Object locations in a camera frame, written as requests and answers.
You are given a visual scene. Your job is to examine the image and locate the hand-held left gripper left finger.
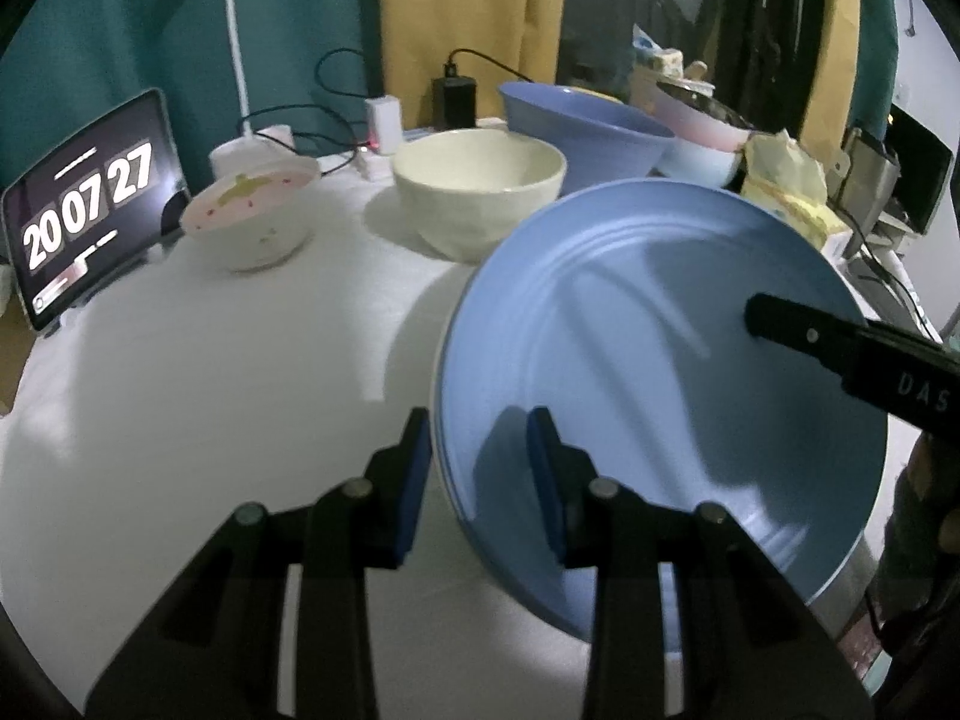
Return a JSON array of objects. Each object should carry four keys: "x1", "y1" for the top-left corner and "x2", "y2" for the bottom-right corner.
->
[{"x1": 82, "y1": 406, "x2": 432, "y2": 720}]

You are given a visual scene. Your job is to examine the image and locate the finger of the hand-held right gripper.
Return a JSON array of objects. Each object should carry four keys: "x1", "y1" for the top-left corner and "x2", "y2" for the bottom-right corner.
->
[{"x1": 746, "y1": 292, "x2": 865, "y2": 385}]

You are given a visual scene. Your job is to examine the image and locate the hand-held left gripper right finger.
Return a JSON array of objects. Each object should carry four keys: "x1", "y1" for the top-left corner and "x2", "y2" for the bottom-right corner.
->
[{"x1": 525, "y1": 405, "x2": 875, "y2": 720}]

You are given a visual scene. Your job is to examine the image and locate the blue plate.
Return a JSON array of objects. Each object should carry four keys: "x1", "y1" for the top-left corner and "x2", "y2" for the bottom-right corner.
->
[{"x1": 431, "y1": 178, "x2": 890, "y2": 642}]

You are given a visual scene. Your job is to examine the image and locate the large blue bowl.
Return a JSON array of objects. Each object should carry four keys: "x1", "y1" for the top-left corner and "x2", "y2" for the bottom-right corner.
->
[{"x1": 499, "y1": 82, "x2": 676, "y2": 197}]

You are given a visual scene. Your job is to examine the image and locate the cream bowl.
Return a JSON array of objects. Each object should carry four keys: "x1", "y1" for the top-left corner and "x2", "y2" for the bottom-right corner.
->
[{"x1": 392, "y1": 129, "x2": 567, "y2": 265}]

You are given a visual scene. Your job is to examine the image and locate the pink strawberry print bowl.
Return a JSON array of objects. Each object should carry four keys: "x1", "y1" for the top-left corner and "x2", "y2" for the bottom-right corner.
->
[{"x1": 180, "y1": 165, "x2": 321, "y2": 272}]

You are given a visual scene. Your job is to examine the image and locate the person's right hand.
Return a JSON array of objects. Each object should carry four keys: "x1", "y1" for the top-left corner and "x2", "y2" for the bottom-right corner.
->
[{"x1": 877, "y1": 436, "x2": 960, "y2": 616}]

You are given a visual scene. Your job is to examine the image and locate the yellow tissue box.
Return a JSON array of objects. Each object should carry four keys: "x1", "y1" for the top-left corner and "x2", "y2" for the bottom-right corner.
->
[{"x1": 742, "y1": 130, "x2": 857, "y2": 257}]

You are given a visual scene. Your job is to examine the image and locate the black monitor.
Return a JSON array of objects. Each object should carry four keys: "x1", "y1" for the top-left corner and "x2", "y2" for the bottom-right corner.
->
[{"x1": 887, "y1": 101, "x2": 947, "y2": 235}]

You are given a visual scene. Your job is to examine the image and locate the plain pink bowl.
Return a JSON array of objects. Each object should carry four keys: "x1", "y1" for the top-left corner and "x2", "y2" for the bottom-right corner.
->
[{"x1": 651, "y1": 94, "x2": 751, "y2": 153}]

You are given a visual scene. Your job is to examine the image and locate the narrow yellow curtain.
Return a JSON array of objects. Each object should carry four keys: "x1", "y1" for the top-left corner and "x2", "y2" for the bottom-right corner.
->
[{"x1": 816, "y1": 0, "x2": 865, "y2": 145}]

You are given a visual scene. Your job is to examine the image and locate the blue and white packet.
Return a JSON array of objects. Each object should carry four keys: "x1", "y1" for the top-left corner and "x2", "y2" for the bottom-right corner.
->
[{"x1": 632, "y1": 22, "x2": 689, "y2": 77}]

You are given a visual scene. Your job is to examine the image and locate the narrow teal curtain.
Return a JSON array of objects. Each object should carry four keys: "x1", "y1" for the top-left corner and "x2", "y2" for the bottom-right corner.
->
[{"x1": 855, "y1": 0, "x2": 902, "y2": 132}]

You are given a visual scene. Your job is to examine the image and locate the white power strip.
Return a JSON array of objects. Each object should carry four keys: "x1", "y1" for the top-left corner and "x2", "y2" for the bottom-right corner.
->
[{"x1": 315, "y1": 116, "x2": 512, "y2": 181}]

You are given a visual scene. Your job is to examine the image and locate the white charger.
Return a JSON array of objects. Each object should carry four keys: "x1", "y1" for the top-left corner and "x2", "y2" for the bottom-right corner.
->
[{"x1": 366, "y1": 94, "x2": 403, "y2": 155}]

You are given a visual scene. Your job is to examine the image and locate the black charger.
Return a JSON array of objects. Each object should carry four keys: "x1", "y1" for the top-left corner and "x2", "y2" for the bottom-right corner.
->
[{"x1": 433, "y1": 75, "x2": 479, "y2": 130}]

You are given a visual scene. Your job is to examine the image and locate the tablet with clock display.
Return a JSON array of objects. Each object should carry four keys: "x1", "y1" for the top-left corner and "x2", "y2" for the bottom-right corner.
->
[{"x1": 0, "y1": 88, "x2": 190, "y2": 336}]

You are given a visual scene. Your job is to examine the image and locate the wide yellow curtain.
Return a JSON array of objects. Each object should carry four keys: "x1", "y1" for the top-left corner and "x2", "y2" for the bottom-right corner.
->
[{"x1": 379, "y1": 0, "x2": 569, "y2": 102}]

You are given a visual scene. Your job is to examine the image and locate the white desk lamp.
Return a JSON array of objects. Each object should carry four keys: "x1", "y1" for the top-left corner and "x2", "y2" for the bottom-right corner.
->
[{"x1": 146, "y1": 0, "x2": 302, "y2": 175}]

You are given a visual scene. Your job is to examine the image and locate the wide teal curtain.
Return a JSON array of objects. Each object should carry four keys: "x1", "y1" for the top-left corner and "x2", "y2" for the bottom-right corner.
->
[{"x1": 0, "y1": 0, "x2": 385, "y2": 188}]

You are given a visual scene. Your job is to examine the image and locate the black phone cable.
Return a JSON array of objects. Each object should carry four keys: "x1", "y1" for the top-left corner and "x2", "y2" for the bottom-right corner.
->
[{"x1": 855, "y1": 225, "x2": 942, "y2": 335}]

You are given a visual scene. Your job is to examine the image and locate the black charger cable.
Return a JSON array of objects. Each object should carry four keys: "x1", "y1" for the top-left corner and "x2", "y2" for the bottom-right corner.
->
[{"x1": 448, "y1": 48, "x2": 542, "y2": 92}]

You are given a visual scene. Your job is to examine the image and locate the black looped cable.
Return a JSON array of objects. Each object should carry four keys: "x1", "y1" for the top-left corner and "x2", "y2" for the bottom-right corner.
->
[{"x1": 241, "y1": 47, "x2": 377, "y2": 160}]

